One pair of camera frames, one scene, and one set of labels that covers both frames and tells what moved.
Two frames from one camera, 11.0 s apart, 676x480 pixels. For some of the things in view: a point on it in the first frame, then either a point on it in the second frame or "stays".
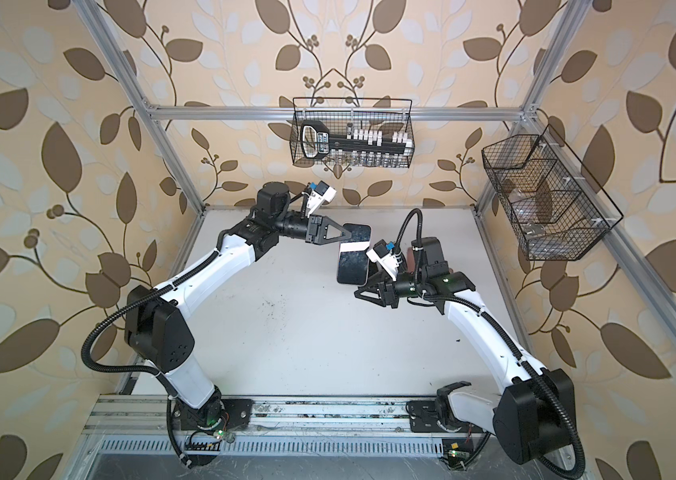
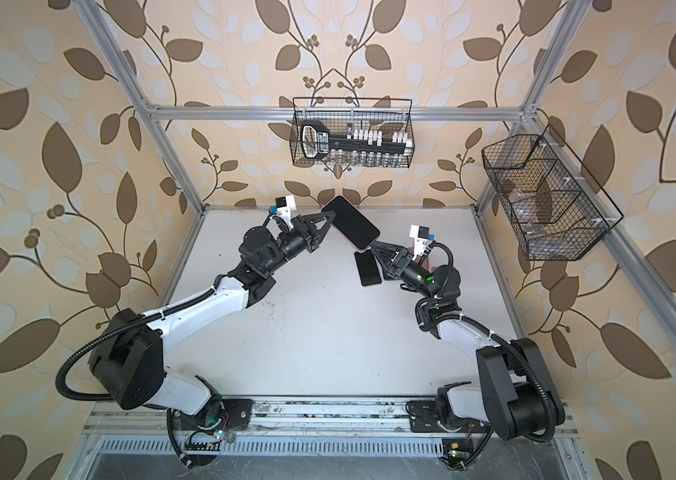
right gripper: [389, 296] to [402, 261]
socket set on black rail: [359, 148] stays
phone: [353, 257] to [351, 224]
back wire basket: [353, 132] stays
